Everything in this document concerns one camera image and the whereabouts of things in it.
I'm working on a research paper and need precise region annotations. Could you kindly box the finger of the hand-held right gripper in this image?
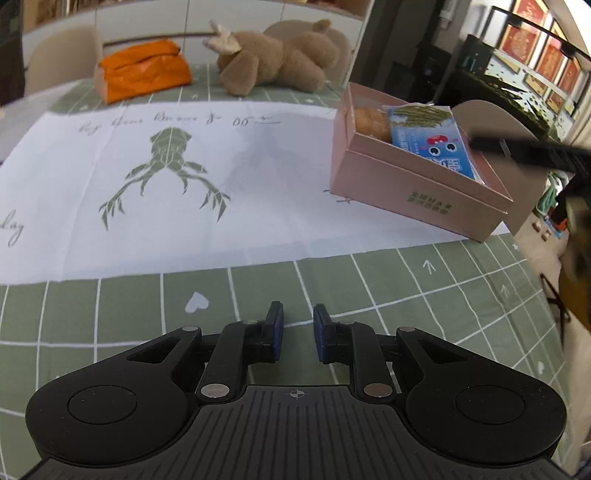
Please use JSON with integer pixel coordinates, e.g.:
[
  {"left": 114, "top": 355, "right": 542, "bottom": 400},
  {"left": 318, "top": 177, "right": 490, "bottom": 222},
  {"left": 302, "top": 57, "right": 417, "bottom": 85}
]
[{"left": 470, "top": 135, "right": 591, "bottom": 175}]

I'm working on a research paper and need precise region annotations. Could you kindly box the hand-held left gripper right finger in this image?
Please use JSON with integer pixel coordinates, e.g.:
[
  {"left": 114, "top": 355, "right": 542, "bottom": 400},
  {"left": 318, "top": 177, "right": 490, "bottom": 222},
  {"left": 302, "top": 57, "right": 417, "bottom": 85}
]
[{"left": 314, "top": 304, "right": 468, "bottom": 402}]

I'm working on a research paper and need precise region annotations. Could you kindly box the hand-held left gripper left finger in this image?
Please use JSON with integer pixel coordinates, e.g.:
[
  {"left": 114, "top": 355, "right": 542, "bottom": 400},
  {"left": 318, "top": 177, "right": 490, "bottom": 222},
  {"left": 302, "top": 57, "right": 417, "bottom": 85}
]
[{"left": 127, "top": 301, "right": 284, "bottom": 401}]

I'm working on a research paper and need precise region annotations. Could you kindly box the blue green snack packet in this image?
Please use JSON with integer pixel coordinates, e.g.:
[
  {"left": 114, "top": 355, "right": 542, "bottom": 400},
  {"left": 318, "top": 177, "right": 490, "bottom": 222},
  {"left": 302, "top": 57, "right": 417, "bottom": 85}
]
[{"left": 384, "top": 104, "right": 486, "bottom": 186}]

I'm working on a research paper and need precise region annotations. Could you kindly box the pink cardboard box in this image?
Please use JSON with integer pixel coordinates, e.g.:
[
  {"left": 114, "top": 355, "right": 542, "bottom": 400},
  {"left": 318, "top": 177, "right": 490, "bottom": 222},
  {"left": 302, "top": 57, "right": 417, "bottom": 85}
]
[{"left": 329, "top": 82, "right": 514, "bottom": 242}]

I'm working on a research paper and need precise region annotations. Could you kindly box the clear bread packet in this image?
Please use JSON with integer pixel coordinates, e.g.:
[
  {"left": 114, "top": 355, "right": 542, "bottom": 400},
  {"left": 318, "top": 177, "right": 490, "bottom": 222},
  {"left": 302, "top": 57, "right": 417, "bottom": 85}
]
[{"left": 352, "top": 106, "right": 394, "bottom": 140}]

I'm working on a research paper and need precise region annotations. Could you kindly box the fish tank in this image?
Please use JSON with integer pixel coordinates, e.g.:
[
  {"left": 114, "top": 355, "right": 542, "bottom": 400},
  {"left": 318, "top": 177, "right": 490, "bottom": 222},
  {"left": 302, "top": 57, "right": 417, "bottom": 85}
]
[{"left": 443, "top": 32, "right": 591, "bottom": 144}]

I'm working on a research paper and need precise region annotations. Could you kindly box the red framed picture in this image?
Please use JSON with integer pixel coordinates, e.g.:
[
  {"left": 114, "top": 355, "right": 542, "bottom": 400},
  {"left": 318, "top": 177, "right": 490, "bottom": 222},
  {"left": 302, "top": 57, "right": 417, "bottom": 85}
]
[
  {"left": 499, "top": 0, "right": 555, "bottom": 54},
  {"left": 524, "top": 23, "right": 572, "bottom": 88},
  {"left": 547, "top": 58, "right": 583, "bottom": 114}
]

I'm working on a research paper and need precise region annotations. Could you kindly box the blurred brown object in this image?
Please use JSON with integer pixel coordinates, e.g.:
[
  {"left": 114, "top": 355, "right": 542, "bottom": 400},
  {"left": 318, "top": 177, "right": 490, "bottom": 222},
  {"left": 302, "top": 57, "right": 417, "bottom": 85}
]
[{"left": 556, "top": 178, "right": 591, "bottom": 330}]

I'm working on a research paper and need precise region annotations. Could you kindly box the black water dispenser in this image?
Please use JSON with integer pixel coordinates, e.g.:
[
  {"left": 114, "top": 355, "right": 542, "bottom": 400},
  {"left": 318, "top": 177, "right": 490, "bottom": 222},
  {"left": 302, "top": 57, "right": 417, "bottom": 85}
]
[{"left": 390, "top": 41, "right": 455, "bottom": 100}]

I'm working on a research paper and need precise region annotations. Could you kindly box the white paper with squid drawing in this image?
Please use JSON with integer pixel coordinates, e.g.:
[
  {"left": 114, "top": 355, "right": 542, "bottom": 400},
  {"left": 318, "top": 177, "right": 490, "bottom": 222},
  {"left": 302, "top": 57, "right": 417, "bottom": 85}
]
[{"left": 0, "top": 99, "right": 469, "bottom": 284}]

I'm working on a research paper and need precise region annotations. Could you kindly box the brown plush toy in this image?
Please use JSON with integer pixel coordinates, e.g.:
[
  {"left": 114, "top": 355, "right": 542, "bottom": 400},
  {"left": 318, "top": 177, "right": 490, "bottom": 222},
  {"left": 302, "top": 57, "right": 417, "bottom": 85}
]
[{"left": 203, "top": 18, "right": 352, "bottom": 97}]

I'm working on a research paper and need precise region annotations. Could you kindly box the orange plastic bag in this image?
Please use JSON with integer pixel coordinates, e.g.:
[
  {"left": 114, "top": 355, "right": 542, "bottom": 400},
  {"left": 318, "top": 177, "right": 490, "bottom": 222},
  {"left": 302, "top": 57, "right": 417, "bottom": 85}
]
[{"left": 95, "top": 39, "right": 193, "bottom": 105}]

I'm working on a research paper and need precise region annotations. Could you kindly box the white wooden sideboard cabinet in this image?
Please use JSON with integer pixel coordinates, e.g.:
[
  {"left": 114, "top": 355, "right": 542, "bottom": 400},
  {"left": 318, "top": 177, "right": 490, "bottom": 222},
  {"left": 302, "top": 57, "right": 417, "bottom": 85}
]
[{"left": 92, "top": 0, "right": 375, "bottom": 51}]

